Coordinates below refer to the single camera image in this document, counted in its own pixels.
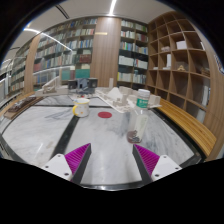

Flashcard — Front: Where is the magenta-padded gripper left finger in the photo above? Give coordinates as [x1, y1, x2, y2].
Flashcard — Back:
[41, 142, 92, 185]

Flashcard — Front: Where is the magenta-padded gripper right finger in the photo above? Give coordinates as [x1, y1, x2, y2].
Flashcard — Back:
[131, 143, 183, 184]

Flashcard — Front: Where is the clear green-labelled plastic bottle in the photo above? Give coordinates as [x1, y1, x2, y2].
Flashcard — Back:
[126, 88, 152, 145]

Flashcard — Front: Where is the flat round red coaster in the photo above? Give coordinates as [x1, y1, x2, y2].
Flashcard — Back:
[97, 111, 113, 119]

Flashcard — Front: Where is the dark brown architectural model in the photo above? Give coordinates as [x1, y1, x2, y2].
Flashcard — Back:
[2, 96, 43, 121]

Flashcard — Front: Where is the white building model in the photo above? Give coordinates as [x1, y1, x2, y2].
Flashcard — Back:
[34, 75, 73, 99]

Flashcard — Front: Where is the white city architectural model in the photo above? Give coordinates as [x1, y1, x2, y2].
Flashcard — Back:
[94, 85, 162, 114]

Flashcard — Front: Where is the dark grey building model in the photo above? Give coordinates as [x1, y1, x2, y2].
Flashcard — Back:
[67, 77, 99, 94]

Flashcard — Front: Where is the wooden cubby shelf unit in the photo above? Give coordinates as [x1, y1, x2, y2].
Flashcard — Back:
[145, 11, 224, 158]

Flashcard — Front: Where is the tall library bookshelf unit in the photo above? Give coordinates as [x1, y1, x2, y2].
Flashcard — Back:
[5, 17, 150, 98]

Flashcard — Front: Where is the straight ceiling light strip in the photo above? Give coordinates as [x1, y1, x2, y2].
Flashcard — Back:
[107, 0, 118, 17]

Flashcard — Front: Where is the white mug with yellow handle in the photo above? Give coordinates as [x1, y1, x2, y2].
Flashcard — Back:
[72, 97, 91, 119]

